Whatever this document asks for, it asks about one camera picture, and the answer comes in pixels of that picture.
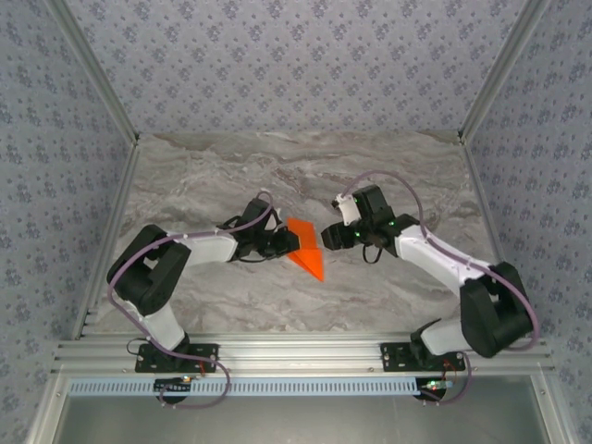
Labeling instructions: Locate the orange paper sheet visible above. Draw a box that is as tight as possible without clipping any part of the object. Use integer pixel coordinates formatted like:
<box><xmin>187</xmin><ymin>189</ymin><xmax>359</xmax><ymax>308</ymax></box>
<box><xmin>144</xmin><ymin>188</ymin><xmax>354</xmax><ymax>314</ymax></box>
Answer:
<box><xmin>284</xmin><ymin>216</ymin><xmax>326</xmax><ymax>282</ymax></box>

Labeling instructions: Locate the aluminium mounting beam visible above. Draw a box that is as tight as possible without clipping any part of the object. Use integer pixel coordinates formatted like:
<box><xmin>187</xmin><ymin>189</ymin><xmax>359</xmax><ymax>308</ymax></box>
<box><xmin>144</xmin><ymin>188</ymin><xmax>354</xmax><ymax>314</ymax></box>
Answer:
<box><xmin>50</xmin><ymin>332</ymin><xmax>556</xmax><ymax>375</ymax></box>

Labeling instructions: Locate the grey metal panel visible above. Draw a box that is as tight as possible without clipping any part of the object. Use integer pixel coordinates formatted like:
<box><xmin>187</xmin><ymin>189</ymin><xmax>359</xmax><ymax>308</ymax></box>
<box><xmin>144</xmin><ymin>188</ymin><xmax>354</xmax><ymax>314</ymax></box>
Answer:
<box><xmin>31</xmin><ymin>374</ymin><xmax>570</xmax><ymax>444</ymax></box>

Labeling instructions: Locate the small circuit board with LED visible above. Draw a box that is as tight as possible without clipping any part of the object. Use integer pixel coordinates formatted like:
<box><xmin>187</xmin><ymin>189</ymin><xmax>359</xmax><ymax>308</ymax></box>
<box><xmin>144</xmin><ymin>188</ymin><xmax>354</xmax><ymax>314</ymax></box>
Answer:
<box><xmin>418</xmin><ymin>377</ymin><xmax>453</xmax><ymax>395</ymax></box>
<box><xmin>154</xmin><ymin>376</ymin><xmax>193</xmax><ymax>395</ymax></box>

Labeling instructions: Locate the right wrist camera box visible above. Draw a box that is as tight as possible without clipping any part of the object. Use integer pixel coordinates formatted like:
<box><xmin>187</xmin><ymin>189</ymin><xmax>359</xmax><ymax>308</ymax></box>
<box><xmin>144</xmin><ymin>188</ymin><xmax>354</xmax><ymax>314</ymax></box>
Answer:
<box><xmin>331</xmin><ymin>193</ymin><xmax>363</xmax><ymax>228</ymax></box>

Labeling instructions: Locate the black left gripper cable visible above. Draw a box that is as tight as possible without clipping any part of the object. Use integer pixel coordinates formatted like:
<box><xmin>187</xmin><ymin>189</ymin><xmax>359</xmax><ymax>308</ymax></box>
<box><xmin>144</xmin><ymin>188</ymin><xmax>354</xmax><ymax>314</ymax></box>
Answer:
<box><xmin>216</xmin><ymin>212</ymin><xmax>278</xmax><ymax>265</ymax></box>

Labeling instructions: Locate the aluminium side rail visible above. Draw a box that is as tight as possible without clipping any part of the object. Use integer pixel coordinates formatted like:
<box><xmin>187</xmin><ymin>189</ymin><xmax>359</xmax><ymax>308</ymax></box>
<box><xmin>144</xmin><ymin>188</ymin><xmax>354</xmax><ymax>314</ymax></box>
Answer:
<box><xmin>460</xmin><ymin>138</ymin><xmax>531</xmax><ymax>337</ymax></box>
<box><xmin>71</xmin><ymin>138</ymin><xmax>141</xmax><ymax>341</ymax></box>

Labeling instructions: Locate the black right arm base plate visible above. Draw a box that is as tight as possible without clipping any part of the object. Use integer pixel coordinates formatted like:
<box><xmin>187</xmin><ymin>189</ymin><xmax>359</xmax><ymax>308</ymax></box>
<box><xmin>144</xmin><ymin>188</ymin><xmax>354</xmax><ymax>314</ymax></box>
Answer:
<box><xmin>378</xmin><ymin>341</ymin><xmax>466</xmax><ymax>373</ymax></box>

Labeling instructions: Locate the slotted light blue cable duct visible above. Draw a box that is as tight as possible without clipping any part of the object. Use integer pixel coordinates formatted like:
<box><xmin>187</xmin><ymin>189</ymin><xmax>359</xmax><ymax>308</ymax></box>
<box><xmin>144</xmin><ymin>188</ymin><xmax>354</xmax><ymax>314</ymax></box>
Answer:
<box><xmin>68</xmin><ymin>376</ymin><xmax>448</xmax><ymax>398</ymax></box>

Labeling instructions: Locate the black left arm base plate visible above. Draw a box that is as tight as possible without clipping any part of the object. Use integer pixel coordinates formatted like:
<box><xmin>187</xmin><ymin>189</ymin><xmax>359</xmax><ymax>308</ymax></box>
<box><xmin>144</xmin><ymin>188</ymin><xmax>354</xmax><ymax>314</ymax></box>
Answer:
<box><xmin>134</xmin><ymin>342</ymin><xmax>220</xmax><ymax>374</ymax></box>

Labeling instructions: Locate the aluminium corner post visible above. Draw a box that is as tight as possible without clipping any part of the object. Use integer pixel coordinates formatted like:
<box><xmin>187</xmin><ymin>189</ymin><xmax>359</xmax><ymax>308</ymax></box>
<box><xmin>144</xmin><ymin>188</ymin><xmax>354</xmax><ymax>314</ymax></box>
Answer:
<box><xmin>45</xmin><ymin>0</ymin><xmax>141</xmax><ymax>145</ymax></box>
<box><xmin>457</xmin><ymin>0</ymin><xmax>551</xmax><ymax>143</ymax></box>

